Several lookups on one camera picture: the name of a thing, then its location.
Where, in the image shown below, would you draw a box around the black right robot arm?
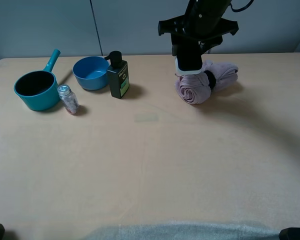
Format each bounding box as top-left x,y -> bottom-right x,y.
158,0 -> 239,57

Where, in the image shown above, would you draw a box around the rolled pink towel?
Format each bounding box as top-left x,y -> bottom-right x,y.
175,60 -> 239,105

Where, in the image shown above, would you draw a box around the teal saucepan with handle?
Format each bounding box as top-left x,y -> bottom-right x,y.
14,49 -> 61,111

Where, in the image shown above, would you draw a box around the clear candy bottle silver cap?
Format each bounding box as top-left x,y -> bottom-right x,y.
57,84 -> 80,115

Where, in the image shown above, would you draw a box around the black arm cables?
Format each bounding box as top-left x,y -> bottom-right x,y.
229,0 -> 256,13

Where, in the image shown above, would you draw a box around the dark green pump bottle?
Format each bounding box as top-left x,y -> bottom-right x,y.
104,50 -> 130,99

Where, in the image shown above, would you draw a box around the blue plastic bowl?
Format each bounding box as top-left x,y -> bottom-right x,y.
72,56 -> 109,91

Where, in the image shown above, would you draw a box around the black object bottom right corner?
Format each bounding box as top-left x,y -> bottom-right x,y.
278,227 -> 300,240

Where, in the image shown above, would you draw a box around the black and white eraser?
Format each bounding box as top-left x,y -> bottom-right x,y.
174,42 -> 203,75

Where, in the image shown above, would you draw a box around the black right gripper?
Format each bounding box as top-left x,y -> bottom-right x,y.
158,13 -> 239,56

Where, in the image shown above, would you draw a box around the black hair tie band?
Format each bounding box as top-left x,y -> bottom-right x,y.
204,70 -> 217,91

